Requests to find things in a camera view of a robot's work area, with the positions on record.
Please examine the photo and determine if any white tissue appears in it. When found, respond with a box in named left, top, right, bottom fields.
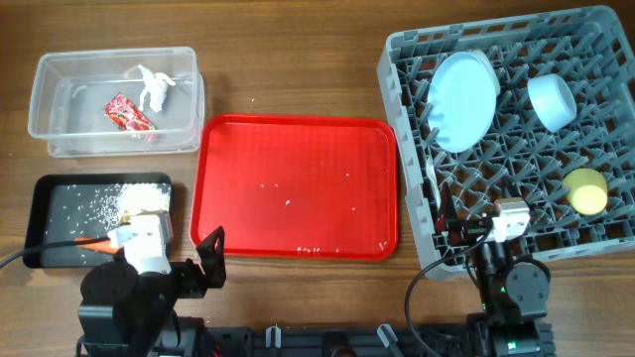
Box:
left=137, top=64, right=176, bottom=112

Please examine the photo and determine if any red plastic tray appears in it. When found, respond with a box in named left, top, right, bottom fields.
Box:
left=189, top=114, right=399, bottom=262

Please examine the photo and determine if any grey dishwasher rack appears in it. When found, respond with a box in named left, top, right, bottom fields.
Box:
left=377, top=6, right=634, bottom=280

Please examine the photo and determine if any black tray bin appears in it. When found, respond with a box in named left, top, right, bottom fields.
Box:
left=23, top=173, right=172, bottom=269

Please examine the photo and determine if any mint green bowl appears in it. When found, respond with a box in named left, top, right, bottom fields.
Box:
left=471, top=50, right=501, bottom=95

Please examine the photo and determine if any red snack wrapper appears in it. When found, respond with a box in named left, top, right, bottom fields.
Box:
left=104, top=92, right=157, bottom=144

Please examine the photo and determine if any clear plastic bin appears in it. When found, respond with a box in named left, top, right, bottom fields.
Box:
left=28, top=47, right=205, bottom=158

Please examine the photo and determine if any light blue plate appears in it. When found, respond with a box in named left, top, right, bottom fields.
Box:
left=427, top=50, right=498, bottom=153

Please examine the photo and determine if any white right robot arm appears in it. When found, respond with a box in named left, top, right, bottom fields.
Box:
left=435, top=183, right=551, bottom=356

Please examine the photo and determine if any yellow plastic cup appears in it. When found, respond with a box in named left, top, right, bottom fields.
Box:
left=563, top=169, right=608, bottom=215

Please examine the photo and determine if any light blue bowl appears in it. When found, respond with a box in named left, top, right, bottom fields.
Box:
left=527, top=73, right=577, bottom=132

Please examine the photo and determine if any white plastic spoon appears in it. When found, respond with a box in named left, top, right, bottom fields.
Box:
left=426, top=157, right=442, bottom=208

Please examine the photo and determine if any orange carrot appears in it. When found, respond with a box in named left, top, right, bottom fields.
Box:
left=74, top=237, right=121, bottom=255

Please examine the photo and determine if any spilled white rice pile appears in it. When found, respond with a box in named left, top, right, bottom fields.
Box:
left=62, top=183, right=172, bottom=237

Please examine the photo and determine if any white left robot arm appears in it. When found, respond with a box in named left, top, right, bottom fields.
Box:
left=75, top=227, right=226, bottom=356

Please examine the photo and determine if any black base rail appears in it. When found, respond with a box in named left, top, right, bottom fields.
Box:
left=163, top=324, right=555, bottom=357

